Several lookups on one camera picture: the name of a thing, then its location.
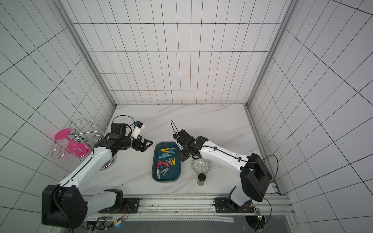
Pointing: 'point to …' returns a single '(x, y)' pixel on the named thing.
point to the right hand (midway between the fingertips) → (177, 155)
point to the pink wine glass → (79, 149)
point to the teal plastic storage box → (166, 166)
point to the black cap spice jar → (201, 178)
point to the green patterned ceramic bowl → (201, 165)
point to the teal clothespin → (166, 154)
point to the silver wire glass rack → (80, 136)
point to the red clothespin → (162, 163)
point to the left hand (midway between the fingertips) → (145, 142)
